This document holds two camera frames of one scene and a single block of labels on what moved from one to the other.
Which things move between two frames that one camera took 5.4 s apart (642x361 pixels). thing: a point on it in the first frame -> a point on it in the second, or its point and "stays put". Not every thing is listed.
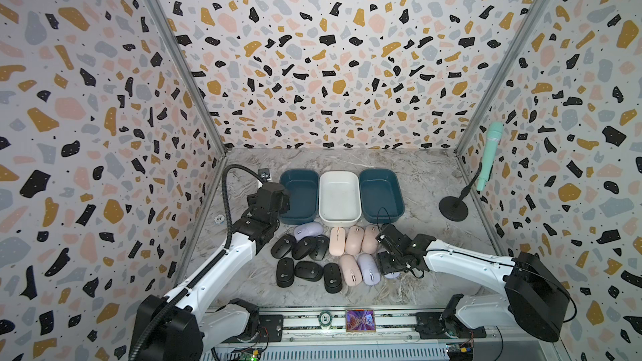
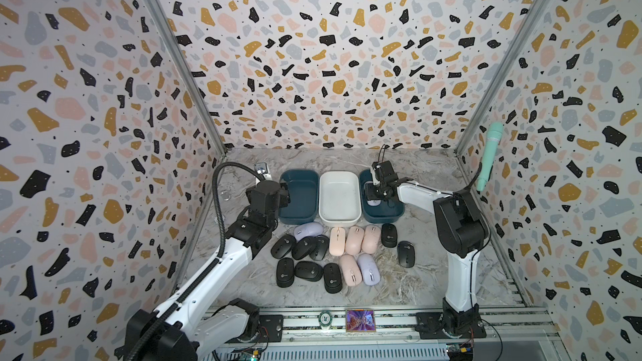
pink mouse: (369, 245) stays put
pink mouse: (351, 271) stays put
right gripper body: (390, 263) -> (377, 191)
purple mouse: (369, 271) stays put
